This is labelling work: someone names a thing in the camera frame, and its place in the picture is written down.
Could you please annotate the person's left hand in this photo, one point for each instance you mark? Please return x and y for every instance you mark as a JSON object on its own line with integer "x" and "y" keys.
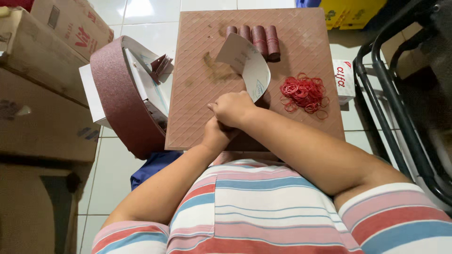
{"x": 215, "y": 137}

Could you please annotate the person's right hand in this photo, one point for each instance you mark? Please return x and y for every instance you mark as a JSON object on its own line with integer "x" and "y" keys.
{"x": 235, "y": 109}

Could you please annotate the person's right fingers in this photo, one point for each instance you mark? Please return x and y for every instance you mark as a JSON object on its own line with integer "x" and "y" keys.
{"x": 217, "y": 107}

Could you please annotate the curled white-backed sandpaper sheet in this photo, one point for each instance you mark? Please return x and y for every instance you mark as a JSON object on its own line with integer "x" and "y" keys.
{"x": 247, "y": 63}

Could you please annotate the brown ribbed tile board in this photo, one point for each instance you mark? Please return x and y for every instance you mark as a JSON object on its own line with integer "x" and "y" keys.
{"x": 197, "y": 105}

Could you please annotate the bunch of maroon sandpaper strips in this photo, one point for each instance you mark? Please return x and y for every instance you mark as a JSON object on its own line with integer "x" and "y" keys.
{"x": 160, "y": 67}

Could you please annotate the thin rolled sandpaper tube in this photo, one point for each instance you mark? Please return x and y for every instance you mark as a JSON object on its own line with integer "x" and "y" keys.
{"x": 245, "y": 32}
{"x": 231, "y": 31}

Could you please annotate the thick rolled sandpaper tube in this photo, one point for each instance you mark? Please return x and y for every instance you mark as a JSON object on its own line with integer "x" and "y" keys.
{"x": 259, "y": 40}
{"x": 272, "y": 44}

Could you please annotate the pile of red rubber bands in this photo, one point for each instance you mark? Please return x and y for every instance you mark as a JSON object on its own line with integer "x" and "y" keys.
{"x": 303, "y": 92}

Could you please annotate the blue cloth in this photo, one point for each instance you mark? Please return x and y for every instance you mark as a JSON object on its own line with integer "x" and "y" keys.
{"x": 152, "y": 169}

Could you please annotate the large maroon sandpaper roll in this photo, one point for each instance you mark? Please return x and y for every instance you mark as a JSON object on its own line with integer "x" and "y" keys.
{"x": 116, "y": 98}

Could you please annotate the striped pink blue shirt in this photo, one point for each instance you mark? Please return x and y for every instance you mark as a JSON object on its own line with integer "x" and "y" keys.
{"x": 268, "y": 215}

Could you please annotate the white flat box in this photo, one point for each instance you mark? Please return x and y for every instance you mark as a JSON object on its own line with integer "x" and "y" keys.
{"x": 92, "y": 102}

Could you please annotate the small white carton red print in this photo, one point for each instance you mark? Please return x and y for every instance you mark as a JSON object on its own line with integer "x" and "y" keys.
{"x": 343, "y": 81}

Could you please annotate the blue plastic bag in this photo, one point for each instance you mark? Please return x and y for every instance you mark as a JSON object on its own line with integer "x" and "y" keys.
{"x": 307, "y": 3}

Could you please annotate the yellow carton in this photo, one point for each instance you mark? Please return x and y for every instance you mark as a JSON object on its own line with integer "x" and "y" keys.
{"x": 349, "y": 13}

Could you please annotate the cardboard box with red print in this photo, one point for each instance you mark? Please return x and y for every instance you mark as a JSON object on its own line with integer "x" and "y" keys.
{"x": 76, "y": 26}

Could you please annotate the brown cardboard box grey marks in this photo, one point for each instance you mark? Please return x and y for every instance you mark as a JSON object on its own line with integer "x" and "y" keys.
{"x": 46, "y": 123}

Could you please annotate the brown cardboard box with tape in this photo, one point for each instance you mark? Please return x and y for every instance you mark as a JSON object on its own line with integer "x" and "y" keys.
{"x": 39, "y": 60}

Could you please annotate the black metal chair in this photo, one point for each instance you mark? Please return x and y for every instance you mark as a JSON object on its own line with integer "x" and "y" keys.
{"x": 413, "y": 105}

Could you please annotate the dark brown cardboard box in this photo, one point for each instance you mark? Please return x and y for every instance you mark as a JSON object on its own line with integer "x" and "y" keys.
{"x": 35, "y": 211}

